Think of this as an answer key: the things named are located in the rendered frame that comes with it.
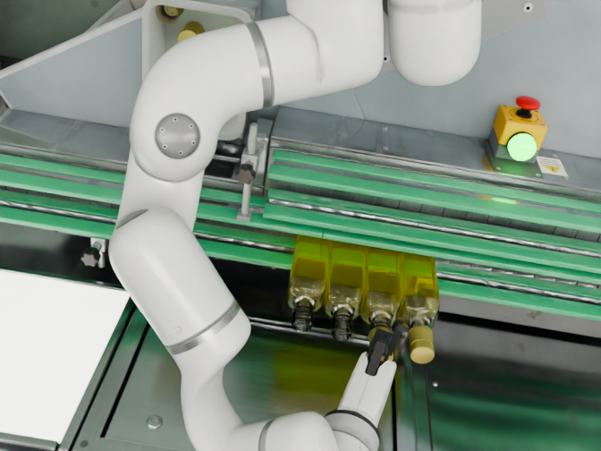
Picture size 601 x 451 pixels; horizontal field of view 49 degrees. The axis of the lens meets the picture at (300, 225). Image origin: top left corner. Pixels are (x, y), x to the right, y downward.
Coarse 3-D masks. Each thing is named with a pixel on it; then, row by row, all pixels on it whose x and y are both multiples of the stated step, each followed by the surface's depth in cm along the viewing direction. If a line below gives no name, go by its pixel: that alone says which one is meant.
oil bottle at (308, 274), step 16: (304, 240) 107; (320, 240) 108; (304, 256) 104; (320, 256) 104; (304, 272) 100; (320, 272) 101; (288, 288) 100; (304, 288) 98; (320, 288) 99; (288, 304) 101; (320, 304) 100
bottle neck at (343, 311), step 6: (336, 306) 99; (342, 306) 98; (348, 306) 98; (336, 312) 97; (342, 312) 97; (348, 312) 97; (336, 318) 96; (342, 318) 96; (348, 318) 96; (336, 324) 95; (342, 324) 95; (348, 324) 95; (336, 330) 97; (342, 330) 97; (348, 330) 95; (336, 336) 96; (342, 336) 96; (348, 336) 95
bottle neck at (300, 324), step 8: (304, 296) 98; (296, 304) 97; (304, 304) 97; (312, 304) 98; (296, 312) 96; (304, 312) 95; (312, 312) 97; (296, 320) 95; (304, 320) 94; (296, 328) 96; (304, 328) 96
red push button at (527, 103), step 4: (524, 96) 111; (516, 100) 110; (520, 100) 109; (524, 100) 109; (528, 100) 109; (532, 100) 109; (536, 100) 110; (520, 104) 109; (524, 104) 109; (528, 104) 108; (532, 104) 108; (536, 104) 109; (524, 108) 109; (528, 108) 109; (532, 108) 109; (536, 108) 109; (524, 112) 110; (528, 112) 110
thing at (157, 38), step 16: (160, 0) 101; (176, 0) 101; (144, 16) 103; (192, 16) 109; (208, 16) 109; (224, 16) 109; (240, 16) 101; (144, 32) 104; (160, 32) 109; (176, 32) 111; (144, 48) 106; (160, 48) 111; (144, 64) 107; (224, 128) 114; (240, 128) 112
